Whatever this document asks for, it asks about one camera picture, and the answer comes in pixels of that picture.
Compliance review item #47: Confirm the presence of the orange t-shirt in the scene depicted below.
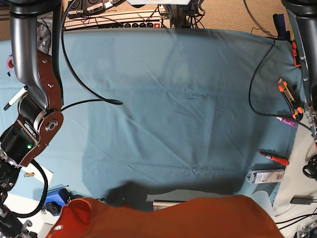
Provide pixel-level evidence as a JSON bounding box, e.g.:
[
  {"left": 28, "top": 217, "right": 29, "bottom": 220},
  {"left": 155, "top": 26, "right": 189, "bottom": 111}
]
[{"left": 48, "top": 195, "right": 281, "bottom": 238}]

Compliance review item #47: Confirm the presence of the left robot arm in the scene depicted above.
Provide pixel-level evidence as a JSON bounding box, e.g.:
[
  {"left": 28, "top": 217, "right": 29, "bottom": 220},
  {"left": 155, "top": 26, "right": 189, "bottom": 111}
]
[{"left": 282, "top": 0, "right": 317, "bottom": 141}]

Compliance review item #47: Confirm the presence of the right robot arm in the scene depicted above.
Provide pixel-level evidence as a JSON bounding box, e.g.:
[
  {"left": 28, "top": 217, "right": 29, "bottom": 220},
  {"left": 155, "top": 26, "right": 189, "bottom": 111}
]
[{"left": 0, "top": 0, "right": 63, "bottom": 238}]

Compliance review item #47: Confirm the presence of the grey notebook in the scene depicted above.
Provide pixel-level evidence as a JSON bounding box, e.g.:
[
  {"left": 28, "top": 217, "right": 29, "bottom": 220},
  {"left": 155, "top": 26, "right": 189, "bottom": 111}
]
[{"left": 153, "top": 200, "right": 183, "bottom": 211}]

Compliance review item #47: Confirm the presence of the black power strip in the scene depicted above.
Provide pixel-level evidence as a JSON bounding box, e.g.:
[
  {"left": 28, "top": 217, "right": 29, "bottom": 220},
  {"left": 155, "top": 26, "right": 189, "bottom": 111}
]
[{"left": 115, "top": 20, "right": 170, "bottom": 28}]

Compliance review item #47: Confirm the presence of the packaged bit set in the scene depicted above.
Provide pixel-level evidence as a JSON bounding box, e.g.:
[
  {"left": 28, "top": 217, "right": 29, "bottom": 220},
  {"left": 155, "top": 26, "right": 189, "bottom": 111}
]
[{"left": 245, "top": 169, "right": 285, "bottom": 184}]

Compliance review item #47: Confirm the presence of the red screwdriver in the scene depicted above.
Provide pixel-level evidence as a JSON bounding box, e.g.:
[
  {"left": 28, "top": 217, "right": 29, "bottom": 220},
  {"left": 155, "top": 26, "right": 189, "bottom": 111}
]
[{"left": 257, "top": 151, "right": 289, "bottom": 166}]

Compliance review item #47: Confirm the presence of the blue box with knob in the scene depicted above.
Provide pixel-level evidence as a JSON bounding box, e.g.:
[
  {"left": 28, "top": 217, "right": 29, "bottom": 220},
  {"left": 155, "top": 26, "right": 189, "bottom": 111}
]
[{"left": 42, "top": 188, "right": 73, "bottom": 216}]

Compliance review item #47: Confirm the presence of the translucent plastic cup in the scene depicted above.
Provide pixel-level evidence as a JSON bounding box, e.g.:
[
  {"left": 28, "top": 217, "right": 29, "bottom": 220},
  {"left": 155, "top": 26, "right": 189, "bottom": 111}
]
[{"left": 251, "top": 190, "right": 276, "bottom": 222}]

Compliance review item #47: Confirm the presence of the purple glue tube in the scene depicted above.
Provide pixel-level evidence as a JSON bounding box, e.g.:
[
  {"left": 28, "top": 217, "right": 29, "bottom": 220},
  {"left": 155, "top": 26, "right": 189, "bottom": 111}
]
[{"left": 276, "top": 117, "right": 296, "bottom": 128}]

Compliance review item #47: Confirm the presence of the white marker pen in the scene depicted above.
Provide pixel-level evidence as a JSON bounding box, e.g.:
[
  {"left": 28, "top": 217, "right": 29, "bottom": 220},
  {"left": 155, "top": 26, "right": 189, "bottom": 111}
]
[{"left": 3, "top": 85, "right": 28, "bottom": 111}]

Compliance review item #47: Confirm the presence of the white paper sheet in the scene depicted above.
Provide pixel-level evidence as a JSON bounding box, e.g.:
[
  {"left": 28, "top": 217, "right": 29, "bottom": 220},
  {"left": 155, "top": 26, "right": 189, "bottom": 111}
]
[{"left": 22, "top": 164, "right": 53, "bottom": 184}]

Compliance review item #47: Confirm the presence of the orange utility knife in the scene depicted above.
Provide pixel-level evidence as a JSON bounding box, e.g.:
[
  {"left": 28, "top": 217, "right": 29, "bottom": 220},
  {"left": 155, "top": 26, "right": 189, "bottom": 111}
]
[{"left": 277, "top": 78, "right": 304, "bottom": 121}]

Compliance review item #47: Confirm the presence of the yellow AA battery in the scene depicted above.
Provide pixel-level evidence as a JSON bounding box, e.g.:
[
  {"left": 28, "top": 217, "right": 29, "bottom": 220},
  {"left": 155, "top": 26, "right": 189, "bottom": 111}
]
[{"left": 24, "top": 173, "right": 35, "bottom": 178}]

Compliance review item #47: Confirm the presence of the blue bar clamp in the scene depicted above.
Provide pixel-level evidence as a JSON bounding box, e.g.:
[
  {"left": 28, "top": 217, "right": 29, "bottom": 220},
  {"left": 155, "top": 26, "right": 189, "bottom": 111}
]
[{"left": 272, "top": 13, "right": 291, "bottom": 42}]

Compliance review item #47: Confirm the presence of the orange black clamp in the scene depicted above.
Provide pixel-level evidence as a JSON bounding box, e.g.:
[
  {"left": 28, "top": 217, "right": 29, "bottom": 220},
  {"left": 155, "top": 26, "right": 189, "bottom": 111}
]
[{"left": 292, "top": 41, "right": 301, "bottom": 67}]

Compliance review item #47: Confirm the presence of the purple tape roll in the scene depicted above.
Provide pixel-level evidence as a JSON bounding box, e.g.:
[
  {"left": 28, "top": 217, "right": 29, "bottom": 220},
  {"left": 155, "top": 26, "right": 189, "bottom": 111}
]
[{"left": 6, "top": 56, "right": 14, "bottom": 71}]

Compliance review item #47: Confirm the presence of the black power adapter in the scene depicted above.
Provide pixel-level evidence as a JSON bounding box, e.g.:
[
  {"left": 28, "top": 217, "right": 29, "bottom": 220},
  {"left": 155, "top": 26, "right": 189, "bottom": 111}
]
[{"left": 290, "top": 196, "right": 314, "bottom": 205}]

